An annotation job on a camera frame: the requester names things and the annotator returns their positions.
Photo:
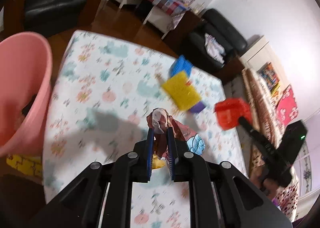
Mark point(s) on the white cloth on armchair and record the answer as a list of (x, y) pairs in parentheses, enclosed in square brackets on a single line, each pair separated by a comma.
[(214, 49)]

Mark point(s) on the bed with floral quilt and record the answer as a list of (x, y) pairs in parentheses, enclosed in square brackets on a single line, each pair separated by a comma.
[(252, 88)]

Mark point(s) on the red plastic bag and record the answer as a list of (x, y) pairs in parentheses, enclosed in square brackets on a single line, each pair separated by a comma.
[(229, 111)]

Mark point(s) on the floral bear tablecloth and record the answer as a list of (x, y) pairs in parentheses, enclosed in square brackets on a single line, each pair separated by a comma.
[(104, 92)]

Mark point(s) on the black leather armchair right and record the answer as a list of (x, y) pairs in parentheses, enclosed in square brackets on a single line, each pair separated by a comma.
[(187, 39)]

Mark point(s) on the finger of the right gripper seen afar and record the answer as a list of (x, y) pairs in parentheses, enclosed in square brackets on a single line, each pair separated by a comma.
[(252, 132)]

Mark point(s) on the colourful striped pillow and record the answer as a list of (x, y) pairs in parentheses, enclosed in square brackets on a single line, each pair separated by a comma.
[(270, 77)]

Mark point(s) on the person's right hand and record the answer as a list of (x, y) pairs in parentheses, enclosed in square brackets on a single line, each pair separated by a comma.
[(270, 185)]

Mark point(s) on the yellow cardboard box on floor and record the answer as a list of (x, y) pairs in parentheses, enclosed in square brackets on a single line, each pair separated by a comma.
[(28, 165)]

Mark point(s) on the white wooden headboard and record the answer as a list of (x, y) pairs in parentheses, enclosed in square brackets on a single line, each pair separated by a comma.
[(261, 53)]

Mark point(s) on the purple foam piece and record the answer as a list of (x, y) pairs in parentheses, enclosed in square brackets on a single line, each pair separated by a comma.
[(197, 108)]

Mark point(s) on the colourful patterned wrapper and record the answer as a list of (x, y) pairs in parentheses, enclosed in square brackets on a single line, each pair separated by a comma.
[(160, 121)]

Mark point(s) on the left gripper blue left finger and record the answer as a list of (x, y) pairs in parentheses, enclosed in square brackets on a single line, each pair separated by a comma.
[(149, 153)]

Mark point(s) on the pink floral pillow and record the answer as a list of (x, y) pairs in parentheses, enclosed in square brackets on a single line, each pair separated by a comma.
[(287, 109)]

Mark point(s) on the pink plastic trash bin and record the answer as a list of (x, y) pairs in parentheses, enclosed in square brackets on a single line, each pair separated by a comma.
[(26, 70)]

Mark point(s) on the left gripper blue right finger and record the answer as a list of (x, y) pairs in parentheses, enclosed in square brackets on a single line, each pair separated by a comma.
[(171, 144)]

